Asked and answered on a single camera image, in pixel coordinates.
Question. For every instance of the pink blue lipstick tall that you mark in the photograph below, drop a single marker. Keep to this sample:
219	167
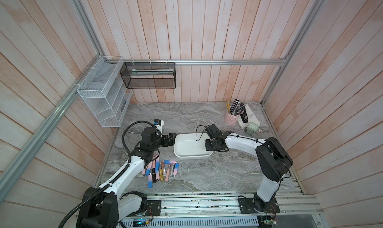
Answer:
157	166

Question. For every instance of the pink blue lipstick sideways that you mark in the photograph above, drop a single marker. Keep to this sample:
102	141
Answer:
170	162

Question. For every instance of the green pencil sharpener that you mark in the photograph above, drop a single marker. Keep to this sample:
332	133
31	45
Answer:
253	128

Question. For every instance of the white wire shelf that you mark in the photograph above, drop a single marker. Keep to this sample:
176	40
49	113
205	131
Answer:
104	91

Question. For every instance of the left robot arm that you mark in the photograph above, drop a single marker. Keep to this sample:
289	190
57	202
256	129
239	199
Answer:
108	204

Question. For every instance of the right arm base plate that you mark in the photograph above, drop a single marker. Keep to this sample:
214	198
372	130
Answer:
257	206

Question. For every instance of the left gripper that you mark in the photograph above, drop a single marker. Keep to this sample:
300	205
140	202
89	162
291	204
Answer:
166	143

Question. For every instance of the black stapler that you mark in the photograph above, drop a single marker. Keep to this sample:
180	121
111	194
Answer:
243	115

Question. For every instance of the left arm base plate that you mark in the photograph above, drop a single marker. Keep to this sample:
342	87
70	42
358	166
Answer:
152	208

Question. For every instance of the black mesh basket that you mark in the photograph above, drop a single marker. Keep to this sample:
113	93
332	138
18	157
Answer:
155	75

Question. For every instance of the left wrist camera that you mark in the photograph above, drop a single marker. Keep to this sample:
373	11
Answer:
158	123

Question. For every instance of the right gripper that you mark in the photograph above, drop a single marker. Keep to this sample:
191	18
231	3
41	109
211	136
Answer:
207	148

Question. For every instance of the white storage box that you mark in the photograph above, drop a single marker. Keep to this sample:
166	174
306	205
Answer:
191	146

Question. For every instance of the white book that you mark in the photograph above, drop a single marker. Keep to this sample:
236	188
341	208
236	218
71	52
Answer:
251	118

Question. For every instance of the pink pen cup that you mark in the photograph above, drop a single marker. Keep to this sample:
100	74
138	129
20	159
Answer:
230	119

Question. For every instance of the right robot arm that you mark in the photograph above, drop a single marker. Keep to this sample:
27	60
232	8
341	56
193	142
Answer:
273	159

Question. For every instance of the gold lipstick tube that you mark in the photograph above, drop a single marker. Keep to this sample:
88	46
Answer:
161	174

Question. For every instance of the orange lip gloss tube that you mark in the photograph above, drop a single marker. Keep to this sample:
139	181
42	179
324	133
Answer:
163	168

